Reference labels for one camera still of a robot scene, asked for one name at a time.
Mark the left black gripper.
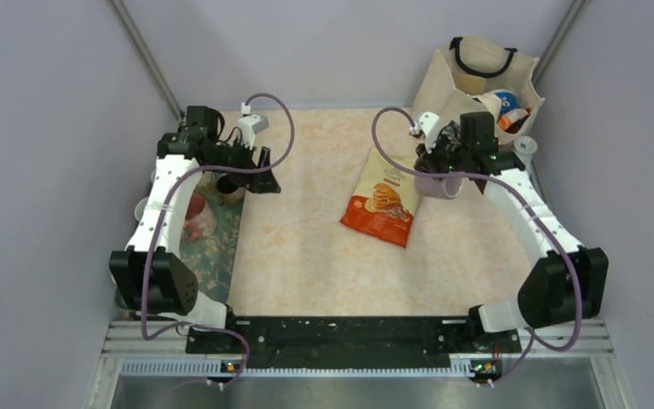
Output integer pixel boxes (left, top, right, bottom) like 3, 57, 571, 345
207, 134, 281, 193

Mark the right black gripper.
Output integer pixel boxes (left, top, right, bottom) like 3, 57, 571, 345
415, 130, 471, 181

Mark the lilac mug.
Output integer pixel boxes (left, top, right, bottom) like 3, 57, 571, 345
415, 176, 463, 200

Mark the small brown striped cup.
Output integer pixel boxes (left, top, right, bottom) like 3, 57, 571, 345
215, 175, 245, 205

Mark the light blue white mug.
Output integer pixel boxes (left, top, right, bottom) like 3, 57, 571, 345
513, 135, 538, 166

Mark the orange chips bag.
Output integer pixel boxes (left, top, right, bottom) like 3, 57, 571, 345
340, 147, 422, 248

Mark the large pink mug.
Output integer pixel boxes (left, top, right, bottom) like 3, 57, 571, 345
182, 193, 218, 242

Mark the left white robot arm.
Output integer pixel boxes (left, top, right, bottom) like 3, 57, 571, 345
108, 105, 281, 353

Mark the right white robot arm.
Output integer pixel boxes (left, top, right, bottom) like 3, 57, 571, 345
412, 112, 609, 351

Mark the orange snack packet in bag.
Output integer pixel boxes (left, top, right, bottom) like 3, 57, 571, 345
497, 108, 531, 134

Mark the beige canvas tote bag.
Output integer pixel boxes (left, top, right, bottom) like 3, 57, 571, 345
412, 36, 545, 144

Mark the blue white package in bag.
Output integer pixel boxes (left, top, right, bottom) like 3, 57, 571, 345
488, 89, 521, 118

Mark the teal floral placemat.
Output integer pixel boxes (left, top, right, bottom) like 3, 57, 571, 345
180, 172, 244, 302

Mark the metal corner frame rail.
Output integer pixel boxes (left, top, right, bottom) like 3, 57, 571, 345
106, 0, 182, 118

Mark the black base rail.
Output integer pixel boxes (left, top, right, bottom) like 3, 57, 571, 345
186, 315, 522, 370

